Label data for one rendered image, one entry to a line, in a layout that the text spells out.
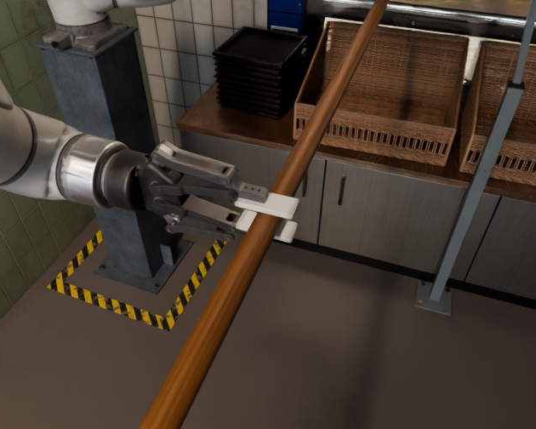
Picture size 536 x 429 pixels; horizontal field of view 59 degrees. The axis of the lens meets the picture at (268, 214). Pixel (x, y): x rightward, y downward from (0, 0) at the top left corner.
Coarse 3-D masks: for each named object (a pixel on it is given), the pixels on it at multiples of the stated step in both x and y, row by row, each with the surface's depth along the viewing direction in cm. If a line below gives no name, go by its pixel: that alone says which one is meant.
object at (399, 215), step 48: (192, 144) 190; (240, 144) 181; (288, 144) 174; (336, 192) 180; (384, 192) 173; (432, 192) 166; (528, 192) 153; (336, 240) 197; (384, 240) 188; (432, 240) 179; (480, 240) 172; (528, 240) 165; (480, 288) 192; (528, 288) 178
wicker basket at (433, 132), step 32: (352, 32) 189; (384, 32) 186; (416, 32) 182; (320, 64) 191; (384, 64) 191; (416, 64) 187; (448, 64) 183; (320, 96) 198; (352, 96) 198; (384, 96) 196; (416, 96) 192; (448, 96) 188; (352, 128) 180; (384, 128) 161; (416, 128) 158; (448, 128) 154; (416, 160) 165
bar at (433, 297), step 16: (528, 16) 131; (528, 32) 130; (528, 48) 130; (512, 80) 131; (512, 96) 130; (512, 112) 133; (496, 128) 137; (496, 144) 140; (480, 160) 147; (480, 176) 149; (480, 192) 153; (464, 208) 158; (464, 224) 163; (448, 256) 174; (448, 272) 180; (432, 288) 188; (448, 288) 197; (416, 304) 191; (432, 304) 191; (448, 304) 191
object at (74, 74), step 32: (128, 32) 144; (64, 64) 140; (96, 64) 135; (128, 64) 149; (64, 96) 148; (96, 96) 143; (128, 96) 153; (96, 128) 152; (128, 128) 157; (128, 224) 180; (160, 224) 195; (128, 256) 195; (160, 256) 202; (64, 288) 198; (160, 288) 196; (192, 288) 198; (160, 320) 186
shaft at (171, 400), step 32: (384, 0) 105; (352, 64) 82; (320, 128) 67; (288, 160) 61; (288, 192) 57; (256, 224) 52; (256, 256) 49; (224, 288) 46; (224, 320) 43; (192, 352) 40; (192, 384) 39; (160, 416) 36
